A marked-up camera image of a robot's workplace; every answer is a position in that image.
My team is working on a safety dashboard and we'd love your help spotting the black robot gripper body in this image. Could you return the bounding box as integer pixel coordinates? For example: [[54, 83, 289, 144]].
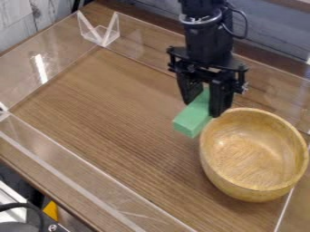
[[165, 8, 251, 95]]

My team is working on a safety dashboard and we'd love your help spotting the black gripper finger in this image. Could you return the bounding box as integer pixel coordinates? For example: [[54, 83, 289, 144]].
[[176, 72, 203, 104], [209, 80, 233, 118]]

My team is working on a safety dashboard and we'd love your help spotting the green rectangular block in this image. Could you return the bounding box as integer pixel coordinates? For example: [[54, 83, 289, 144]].
[[172, 89, 212, 138]]

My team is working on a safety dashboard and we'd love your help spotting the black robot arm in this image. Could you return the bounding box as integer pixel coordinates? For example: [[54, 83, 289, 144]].
[[167, 0, 248, 118]]

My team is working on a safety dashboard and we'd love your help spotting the brown wooden bowl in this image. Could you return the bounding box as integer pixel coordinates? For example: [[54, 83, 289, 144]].
[[199, 108, 310, 202]]

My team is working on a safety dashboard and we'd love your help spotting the yellow label sticker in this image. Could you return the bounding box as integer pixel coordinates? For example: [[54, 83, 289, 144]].
[[44, 201, 58, 220]]

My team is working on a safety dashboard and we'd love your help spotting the clear acrylic corner bracket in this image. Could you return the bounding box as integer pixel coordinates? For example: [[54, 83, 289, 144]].
[[76, 12, 120, 47]]

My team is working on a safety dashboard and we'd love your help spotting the clear acrylic front wall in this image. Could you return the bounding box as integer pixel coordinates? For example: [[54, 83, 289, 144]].
[[0, 102, 196, 232]]

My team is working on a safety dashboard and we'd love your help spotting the black cable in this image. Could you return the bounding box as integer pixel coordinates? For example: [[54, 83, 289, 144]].
[[0, 202, 45, 232]]

